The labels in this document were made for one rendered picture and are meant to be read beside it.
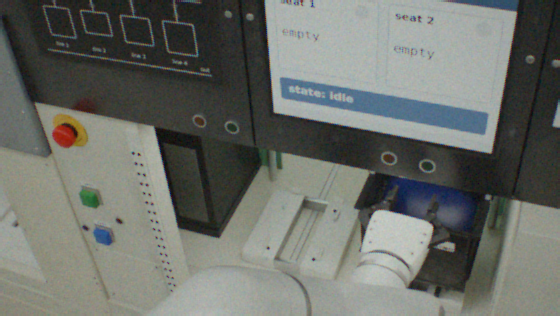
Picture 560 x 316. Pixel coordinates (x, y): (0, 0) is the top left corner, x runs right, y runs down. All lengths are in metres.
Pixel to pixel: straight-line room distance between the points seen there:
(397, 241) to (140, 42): 0.48
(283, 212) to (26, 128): 0.64
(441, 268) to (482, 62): 0.62
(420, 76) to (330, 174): 0.92
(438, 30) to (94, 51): 0.48
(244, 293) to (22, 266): 1.06
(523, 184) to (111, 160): 0.64
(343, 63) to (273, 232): 0.76
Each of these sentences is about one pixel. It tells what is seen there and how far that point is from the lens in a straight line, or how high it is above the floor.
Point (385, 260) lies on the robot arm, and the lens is 0.99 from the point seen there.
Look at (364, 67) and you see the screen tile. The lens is 0.79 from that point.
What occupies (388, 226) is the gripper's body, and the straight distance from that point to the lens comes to 1.06.
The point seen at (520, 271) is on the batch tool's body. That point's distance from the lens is 0.89.
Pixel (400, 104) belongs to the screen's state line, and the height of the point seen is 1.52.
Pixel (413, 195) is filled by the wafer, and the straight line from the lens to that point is 1.32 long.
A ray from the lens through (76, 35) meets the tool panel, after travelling 0.97.
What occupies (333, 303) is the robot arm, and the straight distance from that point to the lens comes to 0.79.
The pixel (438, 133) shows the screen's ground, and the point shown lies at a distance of 0.82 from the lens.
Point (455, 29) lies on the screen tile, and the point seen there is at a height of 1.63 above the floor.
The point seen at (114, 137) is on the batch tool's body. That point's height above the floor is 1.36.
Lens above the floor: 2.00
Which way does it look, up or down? 41 degrees down
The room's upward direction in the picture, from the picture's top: 5 degrees counter-clockwise
